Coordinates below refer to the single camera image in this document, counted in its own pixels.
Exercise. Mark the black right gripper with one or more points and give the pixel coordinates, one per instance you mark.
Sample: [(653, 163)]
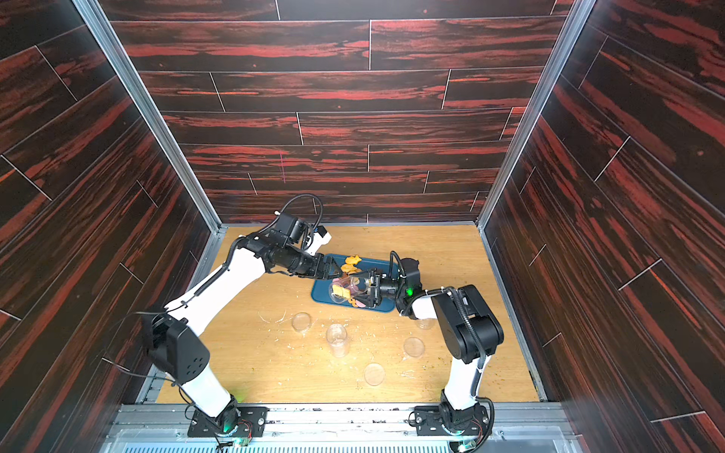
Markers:
[(373, 287)]

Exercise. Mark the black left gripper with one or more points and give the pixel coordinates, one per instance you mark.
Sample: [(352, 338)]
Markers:
[(323, 274)]

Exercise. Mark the clear jar with yellow cookies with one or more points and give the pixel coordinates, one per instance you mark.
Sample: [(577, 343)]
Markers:
[(357, 287)]

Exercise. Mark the clear jar with mixed cookies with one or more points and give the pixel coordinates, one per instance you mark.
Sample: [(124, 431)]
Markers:
[(338, 340)]

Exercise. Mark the clear jar with pink cookie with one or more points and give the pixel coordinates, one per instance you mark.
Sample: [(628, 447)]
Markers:
[(426, 324)]

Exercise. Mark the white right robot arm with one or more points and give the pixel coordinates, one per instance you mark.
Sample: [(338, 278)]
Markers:
[(470, 329)]

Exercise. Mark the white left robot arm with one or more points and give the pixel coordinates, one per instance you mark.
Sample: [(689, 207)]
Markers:
[(171, 338)]

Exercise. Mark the teal plastic tray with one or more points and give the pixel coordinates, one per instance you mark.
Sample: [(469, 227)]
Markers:
[(321, 288)]

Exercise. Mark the orange leaf cookie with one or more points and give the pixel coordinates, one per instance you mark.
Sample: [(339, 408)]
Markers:
[(350, 269)]

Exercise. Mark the yellow block cookie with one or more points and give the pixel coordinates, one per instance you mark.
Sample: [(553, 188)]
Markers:
[(339, 292)]

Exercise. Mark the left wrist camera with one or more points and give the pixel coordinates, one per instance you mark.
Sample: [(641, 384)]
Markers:
[(290, 230)]

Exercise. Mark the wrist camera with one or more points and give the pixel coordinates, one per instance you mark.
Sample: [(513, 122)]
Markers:
[(290, 230), (410, 272)]

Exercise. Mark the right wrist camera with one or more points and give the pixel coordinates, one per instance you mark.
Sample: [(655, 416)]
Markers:
[(410, 272)]

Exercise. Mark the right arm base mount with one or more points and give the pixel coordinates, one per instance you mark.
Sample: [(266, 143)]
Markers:
[(477, 420)]

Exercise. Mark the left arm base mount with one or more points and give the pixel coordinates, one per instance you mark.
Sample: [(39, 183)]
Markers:
[(238, 424)]

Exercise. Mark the aluminium frame post left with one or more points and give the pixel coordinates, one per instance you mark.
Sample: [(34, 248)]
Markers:
[(103, 32)]

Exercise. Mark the aluminium frame post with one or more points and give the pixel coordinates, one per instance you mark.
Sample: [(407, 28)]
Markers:
[(571, 31), (103, 32)]

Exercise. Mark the aluminium frame post right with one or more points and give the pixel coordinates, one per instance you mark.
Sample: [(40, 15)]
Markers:
[(571, 31)]

